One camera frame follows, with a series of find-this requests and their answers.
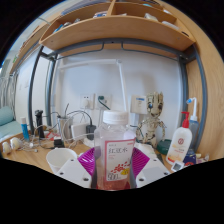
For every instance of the clear glass pen holder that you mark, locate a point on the clear glass pen holder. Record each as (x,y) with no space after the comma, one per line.
(65,128)

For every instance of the clear drink bottle white cap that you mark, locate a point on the clear drink bottle white cap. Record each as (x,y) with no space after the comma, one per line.
(115,156)

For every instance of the white wall socket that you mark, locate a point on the white wall socket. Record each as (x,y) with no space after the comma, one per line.
(87,101)
(105,103)

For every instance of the blue tube bottle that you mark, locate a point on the blue tube bottle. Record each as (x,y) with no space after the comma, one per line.
(25,130)

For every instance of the black electric shaver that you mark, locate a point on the black electric shaver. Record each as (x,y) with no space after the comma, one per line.
(39,123)

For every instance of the tree creature figurine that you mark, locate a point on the tree creature figurine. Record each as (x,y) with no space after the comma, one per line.
(151,116)

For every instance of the white power adapter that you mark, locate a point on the white power adapter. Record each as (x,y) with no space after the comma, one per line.
(79,131)

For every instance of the grey metal desk frame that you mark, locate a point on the grey metal desk frame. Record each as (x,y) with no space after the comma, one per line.
(200,100)

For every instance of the blue jar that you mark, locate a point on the blue jar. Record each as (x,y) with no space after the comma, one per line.
(190,157)

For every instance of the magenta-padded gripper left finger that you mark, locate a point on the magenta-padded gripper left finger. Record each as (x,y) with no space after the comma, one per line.
(71,171)

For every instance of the small white figurine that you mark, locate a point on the small white figurine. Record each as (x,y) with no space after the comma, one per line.
(16,143)
(6,147)

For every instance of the white pump bottle red cap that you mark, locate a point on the white pump bottle red cap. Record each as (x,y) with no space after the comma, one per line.
(180,143)

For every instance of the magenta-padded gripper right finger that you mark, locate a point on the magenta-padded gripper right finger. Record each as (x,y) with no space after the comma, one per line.
(151,171)

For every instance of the black charger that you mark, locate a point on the black charger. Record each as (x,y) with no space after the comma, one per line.
(90,129)

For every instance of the white tissue pack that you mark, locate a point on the white tissue pack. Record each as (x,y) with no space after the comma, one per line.
(145,149)

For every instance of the small black block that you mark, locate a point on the small black block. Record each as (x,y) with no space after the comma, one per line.
(58,143)

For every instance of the blue spray bottle white nozzle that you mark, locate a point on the blue spray bottle white nozzle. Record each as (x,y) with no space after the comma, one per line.
(194,126)

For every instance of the white wall box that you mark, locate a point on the white wall box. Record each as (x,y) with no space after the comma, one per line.
(138,104)

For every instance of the wooden shelf unit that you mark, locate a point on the wooden shelf unit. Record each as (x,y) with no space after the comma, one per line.
(116,30)

